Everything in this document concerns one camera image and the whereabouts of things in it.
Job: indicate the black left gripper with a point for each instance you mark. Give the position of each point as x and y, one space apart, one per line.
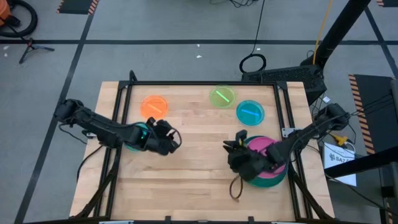
158 143

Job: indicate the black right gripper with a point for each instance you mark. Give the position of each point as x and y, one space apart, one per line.
248 165

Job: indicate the blue transparent plastic plate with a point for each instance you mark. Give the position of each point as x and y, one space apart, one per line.
245 119

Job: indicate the pink plastic plate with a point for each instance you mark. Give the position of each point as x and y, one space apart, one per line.
261 144

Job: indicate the small teal plastic plate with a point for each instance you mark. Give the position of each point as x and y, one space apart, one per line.
130 148

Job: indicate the large teal plastic plate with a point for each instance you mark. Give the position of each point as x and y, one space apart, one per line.
262 185
280 180

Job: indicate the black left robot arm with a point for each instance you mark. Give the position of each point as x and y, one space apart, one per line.
93 123

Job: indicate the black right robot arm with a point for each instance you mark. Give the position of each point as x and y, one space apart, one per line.
311 130

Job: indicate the orange transparent plastic plate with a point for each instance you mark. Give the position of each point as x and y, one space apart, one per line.
149 113

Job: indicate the green transparent plastic plate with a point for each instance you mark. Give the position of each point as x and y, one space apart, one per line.
217 101

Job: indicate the yellow plug connector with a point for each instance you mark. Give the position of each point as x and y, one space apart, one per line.
340 140

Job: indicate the white printed paper sign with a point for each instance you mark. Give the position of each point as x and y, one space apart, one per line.
339 169

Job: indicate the black metal beam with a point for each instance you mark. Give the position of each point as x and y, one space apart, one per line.
367 162

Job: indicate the black hazard-striped floor mat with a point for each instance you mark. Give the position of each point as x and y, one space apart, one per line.
76 6
388 2
376 109

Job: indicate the black tripod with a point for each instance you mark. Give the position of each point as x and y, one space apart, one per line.
31 46

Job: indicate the orange vacuum cleaner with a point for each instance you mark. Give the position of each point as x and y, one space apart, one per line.
3 11

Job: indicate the silver metal bracket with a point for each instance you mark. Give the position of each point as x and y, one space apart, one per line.
287 132

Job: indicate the black aluminium table frame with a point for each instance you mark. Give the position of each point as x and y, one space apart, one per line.
202 83

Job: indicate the black camera stand post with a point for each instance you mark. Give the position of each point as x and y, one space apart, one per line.
342 25

